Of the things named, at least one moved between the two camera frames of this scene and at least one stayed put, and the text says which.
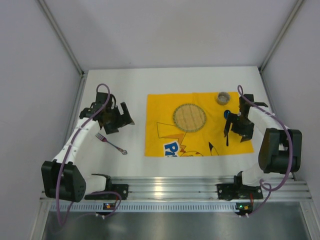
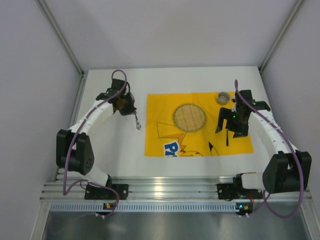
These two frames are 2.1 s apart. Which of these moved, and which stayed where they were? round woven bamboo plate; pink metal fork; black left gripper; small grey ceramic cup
Moved: black left gripper; pink metal fork
Stayed: round woven bamboo plate; small grey ceramic cup
